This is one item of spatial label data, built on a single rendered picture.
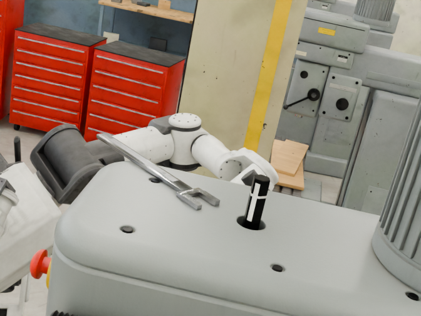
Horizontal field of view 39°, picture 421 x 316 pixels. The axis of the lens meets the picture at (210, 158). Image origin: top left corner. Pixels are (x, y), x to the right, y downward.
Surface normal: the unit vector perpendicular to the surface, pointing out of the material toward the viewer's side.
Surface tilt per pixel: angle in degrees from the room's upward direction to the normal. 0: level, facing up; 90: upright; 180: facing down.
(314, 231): 0
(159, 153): 87
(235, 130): 90
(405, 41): 90
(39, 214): 46
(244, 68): 90
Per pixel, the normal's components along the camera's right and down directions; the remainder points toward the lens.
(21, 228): 0.27, -0.35
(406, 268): -0.80, 0.07
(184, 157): 0.05, 0.42
